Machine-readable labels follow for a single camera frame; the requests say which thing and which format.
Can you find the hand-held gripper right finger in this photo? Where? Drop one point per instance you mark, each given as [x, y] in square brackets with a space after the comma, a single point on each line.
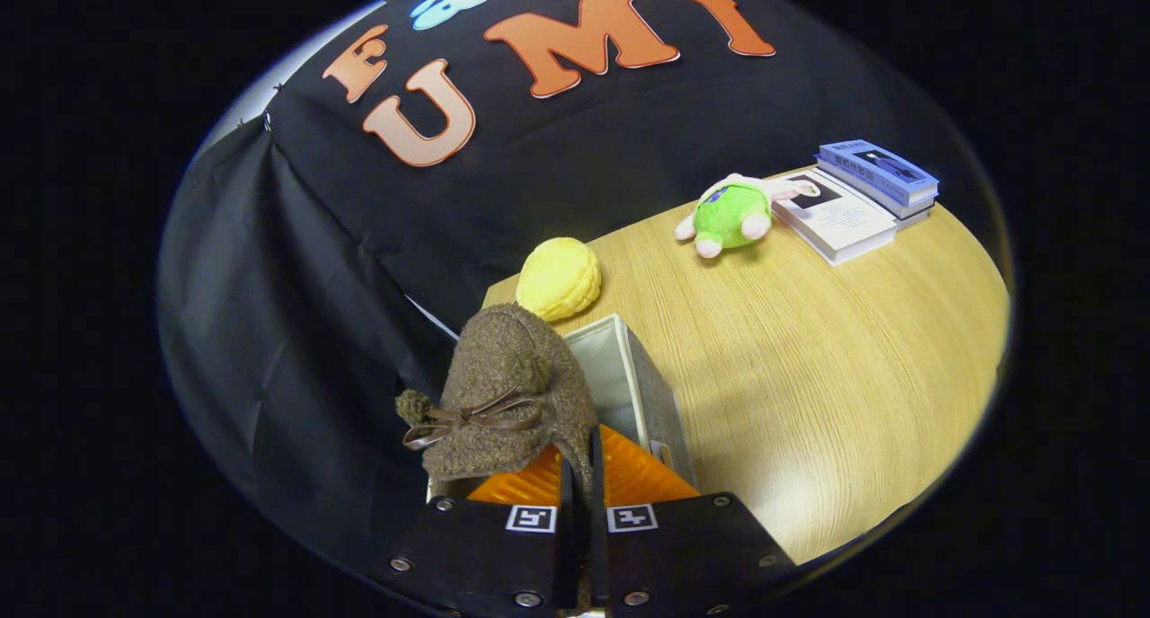
[692, 555]

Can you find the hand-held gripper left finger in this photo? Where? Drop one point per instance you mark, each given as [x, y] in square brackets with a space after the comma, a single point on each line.
[476, 555]

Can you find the grey fabric storage box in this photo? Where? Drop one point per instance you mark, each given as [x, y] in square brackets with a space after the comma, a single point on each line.
[651, 393]

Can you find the brown fuzzy shoe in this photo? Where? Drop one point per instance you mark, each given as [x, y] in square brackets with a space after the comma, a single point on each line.
[503, 357]

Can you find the yellow plush bun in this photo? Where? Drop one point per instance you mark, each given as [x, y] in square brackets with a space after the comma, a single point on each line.
[559, 278]

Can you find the green and pink plush toy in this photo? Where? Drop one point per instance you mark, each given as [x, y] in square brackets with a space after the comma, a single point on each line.
[732, 216]

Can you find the white book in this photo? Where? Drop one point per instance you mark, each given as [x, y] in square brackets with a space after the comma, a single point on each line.
[840, 218]

